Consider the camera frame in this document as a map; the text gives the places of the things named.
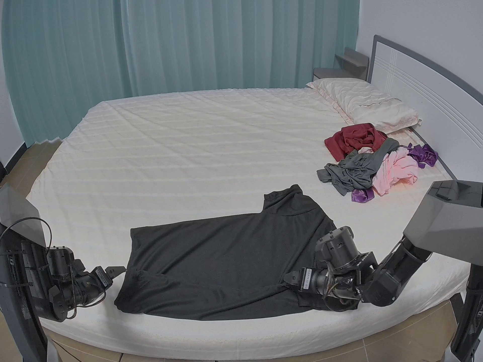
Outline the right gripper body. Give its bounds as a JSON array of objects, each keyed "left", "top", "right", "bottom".
[{"left": 299, "top": 266, "right": 336, "bottom": 298}]

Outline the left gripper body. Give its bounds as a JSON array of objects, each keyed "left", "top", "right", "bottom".
[{"left": 77, "top": 265, "right": 114, "bottom": 305}]

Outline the black T-shirt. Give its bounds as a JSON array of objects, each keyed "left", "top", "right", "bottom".
[{"left": 114, "top": 184, "right": 359, "bottom": 321}]

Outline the bed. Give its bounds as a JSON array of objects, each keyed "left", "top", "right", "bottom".
[{"left": 0, "top": 34, "right": 483, "bottom": 362}]

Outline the grey garment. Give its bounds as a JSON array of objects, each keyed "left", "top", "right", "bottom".
[{"left": 316, "top": 138, "right": 400, "bottom": 197}]

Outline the pink garment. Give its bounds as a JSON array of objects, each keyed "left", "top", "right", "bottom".
[{"left": 372, "top": 147, "right": 421, "bottom": 197}]

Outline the dark red garment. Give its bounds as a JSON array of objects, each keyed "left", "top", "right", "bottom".
[{"left": 325, "top": 124, "right": 388, "bottom": 163}]

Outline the purple garment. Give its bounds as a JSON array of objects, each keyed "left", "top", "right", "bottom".
[{"left": 351, "top": 144, "right": 439, "bottom": 204}]

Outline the cream pillow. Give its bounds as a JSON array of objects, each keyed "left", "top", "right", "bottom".
[{"left": 306, "top": 78, "right": 423, "bottom": 134}]

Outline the grey bedside table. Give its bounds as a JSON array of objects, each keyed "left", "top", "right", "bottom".
[{"left": 313, "top": 48, "right": 370, "bottom": 82}]

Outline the blue-green curtain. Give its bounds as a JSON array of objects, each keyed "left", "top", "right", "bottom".
[{"left": 2, "top": 0, "right": 361, "bottom": 148}]

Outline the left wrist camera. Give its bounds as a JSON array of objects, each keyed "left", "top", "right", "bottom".
[{"left": 47, "top": 245, "right": 85, "bottom": 278}]

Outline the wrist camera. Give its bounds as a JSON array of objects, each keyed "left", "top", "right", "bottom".
[
  {"left": 47, "top": 245, "right": 85, "bottom": 278},
  {"left": 315, "top": 226, "right": 361, "bottom": 268}
]

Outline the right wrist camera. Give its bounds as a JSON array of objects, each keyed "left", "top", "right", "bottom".
[{"left": 315, "top": 226, "right": 361, "bottom": 268}]

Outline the black cable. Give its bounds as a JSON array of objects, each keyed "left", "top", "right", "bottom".
[{"left": 0, "top": 217, "right": 52, "bottom": 252}]

